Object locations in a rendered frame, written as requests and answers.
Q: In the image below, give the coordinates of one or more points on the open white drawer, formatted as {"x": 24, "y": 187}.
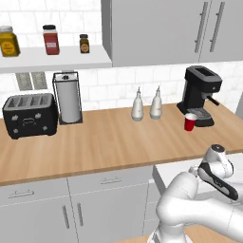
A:
{"x": 177, "y": 169}

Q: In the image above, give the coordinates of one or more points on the white wall shelf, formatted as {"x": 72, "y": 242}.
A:
{"x": 57, "y": 58}

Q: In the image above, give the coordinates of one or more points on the wide grey wall cupboard door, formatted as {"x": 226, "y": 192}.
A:
{"x": 152, "y": 31}

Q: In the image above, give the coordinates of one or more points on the red spice jar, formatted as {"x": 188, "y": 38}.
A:
{"x": 51, "y": 42}

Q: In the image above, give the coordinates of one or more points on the grey drawer front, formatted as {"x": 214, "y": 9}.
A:
{"x": 44, "y": 190}
{"x": 133, "y": 178}

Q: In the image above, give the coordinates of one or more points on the yellow jar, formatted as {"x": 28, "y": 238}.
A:
{"x": 8, "y": 44}

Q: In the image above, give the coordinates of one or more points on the white paper towel roll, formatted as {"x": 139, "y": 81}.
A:
{"x": 68, "y": 101}

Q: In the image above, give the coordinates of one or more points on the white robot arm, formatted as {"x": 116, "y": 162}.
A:
{"x": 190, "y": 209}

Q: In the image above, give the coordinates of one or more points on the white bottle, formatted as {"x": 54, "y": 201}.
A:
{"x": 156, "y": 106}
{"x": 137, "y": 107}

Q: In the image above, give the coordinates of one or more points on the grey wall outlet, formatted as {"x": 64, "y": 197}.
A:
{"x": 24, "y": 81}
{"x": 39, "y": 80}

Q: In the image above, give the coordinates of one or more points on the black coffee machine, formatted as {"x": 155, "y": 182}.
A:
{"x": 197, "y": 88}

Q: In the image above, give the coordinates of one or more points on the grey base cupboard door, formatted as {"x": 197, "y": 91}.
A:
{"x": 31, "y": 224}
{"x": 114, "y": 215}

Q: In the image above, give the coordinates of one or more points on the black toaster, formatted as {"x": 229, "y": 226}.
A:
{"x": 30, "y": 118}

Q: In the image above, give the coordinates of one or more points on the narrow grey wall cupboard door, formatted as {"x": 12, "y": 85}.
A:
{"x": 232, "y": 31}

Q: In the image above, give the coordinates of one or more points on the red cup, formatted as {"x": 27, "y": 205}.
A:
{"x": 190, "y": 123}

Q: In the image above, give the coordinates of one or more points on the small brown jar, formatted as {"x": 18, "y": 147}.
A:
{"x": 84, "y": 46}

